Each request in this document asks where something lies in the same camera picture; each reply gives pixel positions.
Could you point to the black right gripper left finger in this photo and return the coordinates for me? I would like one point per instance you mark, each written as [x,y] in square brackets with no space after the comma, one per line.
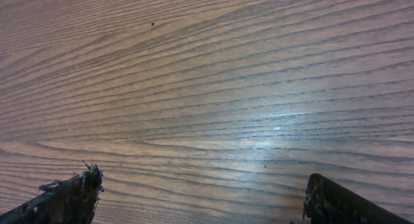
[71,201]

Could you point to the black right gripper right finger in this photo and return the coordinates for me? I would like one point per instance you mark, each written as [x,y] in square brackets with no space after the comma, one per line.
[327,202]

